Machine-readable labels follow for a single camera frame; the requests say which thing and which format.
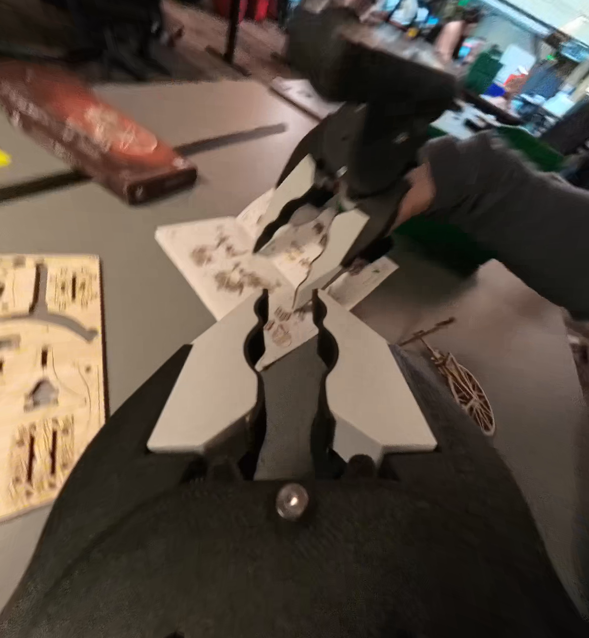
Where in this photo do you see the brown model kit box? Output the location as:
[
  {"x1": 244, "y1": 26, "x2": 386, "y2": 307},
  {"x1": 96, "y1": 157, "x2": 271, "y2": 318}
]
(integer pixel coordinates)
[{"x1": 0, "y1": 57, "x2": 198, "y2": 205}]

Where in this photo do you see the person's right forearm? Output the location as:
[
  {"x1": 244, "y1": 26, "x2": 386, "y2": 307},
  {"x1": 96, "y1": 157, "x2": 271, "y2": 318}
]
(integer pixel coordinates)
[{"x1": 419, "y1": 132, "x2": 589, "y2": 330}]

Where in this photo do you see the person's right hand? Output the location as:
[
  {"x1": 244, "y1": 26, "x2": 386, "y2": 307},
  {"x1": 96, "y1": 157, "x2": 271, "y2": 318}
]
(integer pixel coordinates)
[{"x1": 397, "y1": 162, "x2": 437, "y2": 232}]

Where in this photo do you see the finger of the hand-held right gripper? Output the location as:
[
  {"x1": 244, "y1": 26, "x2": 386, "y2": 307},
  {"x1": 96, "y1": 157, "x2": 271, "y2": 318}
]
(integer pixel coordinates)
[
  {"x1": 292, "y1": 207, "x2": 370, "y2": 310},
  {"x1": 254, "y1": 155, "x2": 325, "y2": 252}
]

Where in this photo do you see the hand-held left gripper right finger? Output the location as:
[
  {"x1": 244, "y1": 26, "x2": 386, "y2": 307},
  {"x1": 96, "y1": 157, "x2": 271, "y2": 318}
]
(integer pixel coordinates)
[{"x1": 310, "y1": 288, "x2": 438, "y2": 479}]

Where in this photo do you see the green plastic bin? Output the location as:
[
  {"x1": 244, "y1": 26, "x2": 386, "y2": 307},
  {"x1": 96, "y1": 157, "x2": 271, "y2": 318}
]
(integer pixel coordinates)
[{"x1": 389, "y1": 122, "x2": 567, "y2": 275}]

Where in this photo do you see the white instruction booklet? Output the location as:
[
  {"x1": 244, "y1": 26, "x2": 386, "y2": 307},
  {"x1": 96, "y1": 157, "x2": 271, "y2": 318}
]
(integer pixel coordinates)
[{"x1": 155, "y1": 189, "x2": 400, "y2": 372}]

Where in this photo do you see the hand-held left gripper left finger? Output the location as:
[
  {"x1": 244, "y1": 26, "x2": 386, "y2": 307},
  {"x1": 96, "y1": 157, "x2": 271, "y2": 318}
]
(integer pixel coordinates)
[{"x1": 146, "y1": 288, "x2": 270, "y2": 479}]

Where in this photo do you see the wooden parts sheet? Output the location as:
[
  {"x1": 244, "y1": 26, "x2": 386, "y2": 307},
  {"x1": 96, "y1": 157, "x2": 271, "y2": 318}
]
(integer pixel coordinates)
[{"x1": 0, "y1": 254, "x2": 108, "y2": 531}]

